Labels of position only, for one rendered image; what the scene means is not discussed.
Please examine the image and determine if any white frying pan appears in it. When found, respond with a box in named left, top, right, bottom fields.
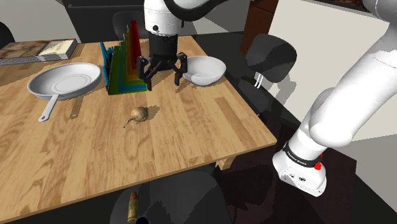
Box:
left=27, top=62, right=103, bottom=123

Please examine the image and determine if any brown bottle with red cap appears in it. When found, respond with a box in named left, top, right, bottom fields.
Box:
left=127, top=191, right=139, bottom=223

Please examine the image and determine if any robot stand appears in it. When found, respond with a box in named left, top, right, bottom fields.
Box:
left=214, top=119, right=358, bottom=224

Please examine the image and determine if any dark grey chair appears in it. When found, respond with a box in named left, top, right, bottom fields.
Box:
left=112, top=10, right=147, bottom=41
left=109, top=169, right=233, bottom=224
left=0, top=21, right=16, bottom=50
left=237, top=33, right=298, bottom=117

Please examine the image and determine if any rainbow coloured board rack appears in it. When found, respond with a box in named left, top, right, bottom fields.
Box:
left=99, top=20, right=149, bottom=96

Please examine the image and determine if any wooden table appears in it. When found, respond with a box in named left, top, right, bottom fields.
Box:
left=0, top=34, right=278, bottom=224

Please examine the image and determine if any book with picture cover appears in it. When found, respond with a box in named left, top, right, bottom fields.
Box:
left=0, top=38, right=78, bottom=66

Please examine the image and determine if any brown wooden cabinet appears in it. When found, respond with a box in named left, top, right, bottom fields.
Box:
left=240, top=0, right=280, bottom=55

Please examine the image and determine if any brown onion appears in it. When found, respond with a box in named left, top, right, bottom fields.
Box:
left=123, top=106, right=150, bottom=129

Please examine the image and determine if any white bowl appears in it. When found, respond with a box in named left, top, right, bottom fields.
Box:
left=182, top=55, right=227, bottom=87

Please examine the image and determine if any black cabinet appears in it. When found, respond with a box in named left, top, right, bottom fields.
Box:
left=61, top=0, right=146, bottom=43

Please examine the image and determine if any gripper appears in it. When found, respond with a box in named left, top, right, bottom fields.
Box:
left=137, top=32, right=189, bottom=92

